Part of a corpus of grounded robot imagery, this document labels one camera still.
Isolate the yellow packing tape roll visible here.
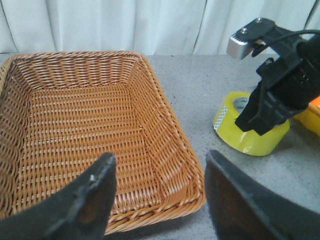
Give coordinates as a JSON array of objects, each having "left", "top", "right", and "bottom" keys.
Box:
[{"left": 212, "top": 91, "right": 290, "bottom": 157}]

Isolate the brown wicker basket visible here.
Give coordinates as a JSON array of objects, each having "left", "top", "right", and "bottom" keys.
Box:
[{"left": 0, "top": 51, "right": 206, "bottom": 235}]

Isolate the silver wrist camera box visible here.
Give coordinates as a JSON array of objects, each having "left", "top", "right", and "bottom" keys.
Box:
[{"left": 226, "top": 17, "right": 276, "bottom": 60}]

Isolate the yellow woven basket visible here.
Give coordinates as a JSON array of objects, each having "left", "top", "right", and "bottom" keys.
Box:
[{"left": 293, "top": 96, "right": 320, "bottom": 137}]

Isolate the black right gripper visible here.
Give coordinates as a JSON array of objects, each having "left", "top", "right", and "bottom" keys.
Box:
[{"left": 235, "top": 31, "right": 320, "bottom": 136}]

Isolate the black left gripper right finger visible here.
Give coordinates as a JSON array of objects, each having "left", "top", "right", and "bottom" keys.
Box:
[{"left": 205, "top": 150, "right": 320, "bottom": 240}]

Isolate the black camera cable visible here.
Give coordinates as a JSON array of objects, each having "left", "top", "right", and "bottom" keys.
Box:
[{"left": 252, "top": 29, "right": 320, "bottom": 58}]

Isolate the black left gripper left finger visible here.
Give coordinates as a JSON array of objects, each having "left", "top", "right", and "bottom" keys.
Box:
[{"left": 0, "top": 152, "right": 117, "bottom": 240}]

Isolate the white curtain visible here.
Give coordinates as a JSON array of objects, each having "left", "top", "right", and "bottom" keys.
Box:
[{"left": 0, "top": 0, "right": 320, "bottom": 55}]

